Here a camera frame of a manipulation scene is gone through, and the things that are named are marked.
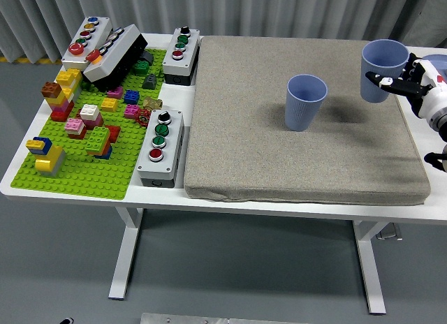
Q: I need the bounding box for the white control box black base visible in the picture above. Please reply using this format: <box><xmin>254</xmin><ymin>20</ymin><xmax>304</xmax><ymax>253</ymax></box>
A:
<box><xmin>82</xmin><ymin>23</ymin><xmax>149</xmax><ymax>93</ymax></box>

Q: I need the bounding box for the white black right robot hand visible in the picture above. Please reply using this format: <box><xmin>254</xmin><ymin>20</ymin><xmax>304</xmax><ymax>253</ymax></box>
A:
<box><xmin>365</xmin><ymin>52</ymin><xmax>447</xmax><ymax>121</ymax></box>

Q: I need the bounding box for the grey pleated curtain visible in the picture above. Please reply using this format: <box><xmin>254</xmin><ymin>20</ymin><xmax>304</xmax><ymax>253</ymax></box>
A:
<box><xmin>0</xmin><ymin>0</ymin><xmax>447</xmax><ymax>64</ymax></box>

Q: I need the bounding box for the yellow white brick tower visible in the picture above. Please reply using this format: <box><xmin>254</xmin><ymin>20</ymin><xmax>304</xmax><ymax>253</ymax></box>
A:
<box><xmin>54</xmin><ymin>68</ymin><xmax>83</xmax><ymax>103</ymax></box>

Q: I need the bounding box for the blue plate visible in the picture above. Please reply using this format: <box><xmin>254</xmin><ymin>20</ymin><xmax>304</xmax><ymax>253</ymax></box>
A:
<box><xmin>420</xmin><ymin>54</ymin><xmax>447</xmax><ymax>80</ymax></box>

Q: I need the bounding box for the yellow black floor tape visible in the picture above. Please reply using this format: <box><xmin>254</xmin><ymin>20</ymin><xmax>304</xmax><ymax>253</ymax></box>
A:
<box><xmin>0</xmin><ymin>57</ymin><xmax>64</xmax><ymax>64</ymax></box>

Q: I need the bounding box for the brown yellow pink red brick tower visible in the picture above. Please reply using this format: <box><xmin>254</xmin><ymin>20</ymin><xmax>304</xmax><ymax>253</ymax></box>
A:
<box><xmin>40</xmin><ymin>81</ymin><xmax>76</xmax><ymax>123</ymax></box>

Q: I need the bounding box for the grey metal bracket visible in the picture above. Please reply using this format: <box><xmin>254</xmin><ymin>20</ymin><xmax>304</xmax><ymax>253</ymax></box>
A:
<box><xmin>375</xmin><ymin>223</ymin><xmax>403</xmax><ymax>240</ymax></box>

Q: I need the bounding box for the blue ribbed plastic cup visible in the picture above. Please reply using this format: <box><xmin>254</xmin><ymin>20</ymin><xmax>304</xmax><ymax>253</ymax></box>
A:
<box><xmin>360</xmin><ymin>39</ymin><xmax>410</xmax><ymax>104</ymax></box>
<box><xmin>283</xmin><ymin>73</ymin><xmax>328</xmax><ymax>132</ymax></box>

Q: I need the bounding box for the white table leg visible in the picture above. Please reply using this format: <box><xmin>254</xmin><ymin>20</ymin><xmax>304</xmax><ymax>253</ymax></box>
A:
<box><xmin>108</xmin><ymin>207</ymin><xmax>144</xmax><ymax>300</ymax></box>
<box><xmin>351</xmin><ymin>220</ymin><xmax>388</xmax><ymax>315</ymax></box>

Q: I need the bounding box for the brass valve red handwheel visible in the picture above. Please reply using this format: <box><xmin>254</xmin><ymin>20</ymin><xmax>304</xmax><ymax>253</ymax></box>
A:
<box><xmin>135</xmin><ymin>96</ymin><xmax>163</xmax><ymax>127</ymax></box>

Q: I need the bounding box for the blue yellow grey brick stack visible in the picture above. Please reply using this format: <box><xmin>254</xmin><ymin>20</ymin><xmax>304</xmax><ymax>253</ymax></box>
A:
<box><xmin>24</xmin><ymin>136</ymin><xmax>67</xmax><ymax>179</ymax></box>

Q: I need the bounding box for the dark green brick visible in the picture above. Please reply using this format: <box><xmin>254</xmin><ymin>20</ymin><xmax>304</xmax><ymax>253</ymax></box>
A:
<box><xmin>132</xmin><ymin>59</ymin><xmax>151</xmax><ymax>75</ymax></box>

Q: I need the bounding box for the white five-button control box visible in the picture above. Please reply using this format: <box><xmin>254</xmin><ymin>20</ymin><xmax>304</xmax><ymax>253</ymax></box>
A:
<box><xmin>61</xmin><ymin>15</ymin><xmax>113</xmax><ymax>73</ymax></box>

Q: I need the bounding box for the grey-brown fabric mat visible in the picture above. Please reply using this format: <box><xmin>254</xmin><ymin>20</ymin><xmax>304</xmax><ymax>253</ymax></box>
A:
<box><xmin>183</xmin><ymin>36</ymin><xmax>431</xmax><ymax>206</ymax></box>

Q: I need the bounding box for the grey four-button control box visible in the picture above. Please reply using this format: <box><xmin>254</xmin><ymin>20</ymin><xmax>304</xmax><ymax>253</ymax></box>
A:
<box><xmin>161</xmin><ymin>26</ymin><xmax>201</xmax><ymax>87</ymax></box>
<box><xmin>135</xmin><ymin>109</ymin><xmax>185</xmax><ymax>189</ymax></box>

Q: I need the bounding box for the green brick baseplate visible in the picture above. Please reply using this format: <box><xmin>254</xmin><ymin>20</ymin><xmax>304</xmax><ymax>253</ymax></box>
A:
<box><xmin>10</xmin><ymin>47</ymin><xmax>168</xmax><ymax>201</ymax></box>

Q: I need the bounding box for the grey metal plate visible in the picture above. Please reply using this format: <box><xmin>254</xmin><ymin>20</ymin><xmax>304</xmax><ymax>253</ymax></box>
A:
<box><xmin>140</xmin><ymin>312</ymin><xmax>312</xmax><ymax>324</ymax></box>

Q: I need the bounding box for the green orange blue brick stack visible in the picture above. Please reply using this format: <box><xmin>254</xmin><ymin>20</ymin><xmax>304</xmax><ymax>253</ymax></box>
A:
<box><xmin>84</xmin><ymin>126</ymin><xmax>113</xmax><ymax>161</ymax></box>

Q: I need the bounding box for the pink white red brick stack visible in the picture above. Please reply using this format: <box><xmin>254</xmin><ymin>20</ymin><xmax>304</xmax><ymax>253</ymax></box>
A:
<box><xmin>64</xmin><ymin>117</ymin><xmax>88</xmax><ymax>140</ymax></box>

